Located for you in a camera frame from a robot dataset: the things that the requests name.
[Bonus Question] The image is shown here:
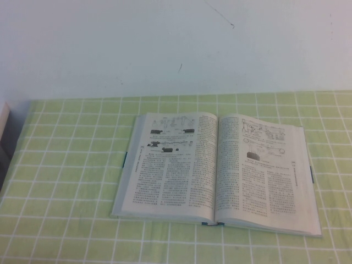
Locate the book with diagrams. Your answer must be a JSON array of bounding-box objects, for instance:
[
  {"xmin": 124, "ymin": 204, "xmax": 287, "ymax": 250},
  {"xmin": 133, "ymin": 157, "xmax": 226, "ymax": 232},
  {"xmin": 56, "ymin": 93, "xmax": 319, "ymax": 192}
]
[{"xmin": 111, "ymin": 111, "xmax": 323, "ymax": 238}]

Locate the green checked tablecloth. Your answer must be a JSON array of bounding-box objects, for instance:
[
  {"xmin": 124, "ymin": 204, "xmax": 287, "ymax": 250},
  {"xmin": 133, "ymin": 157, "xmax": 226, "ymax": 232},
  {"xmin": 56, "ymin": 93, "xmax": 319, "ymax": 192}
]
[{"xmin": 0, "ymin": 90, "xmax": 352, "ymax": 264}]

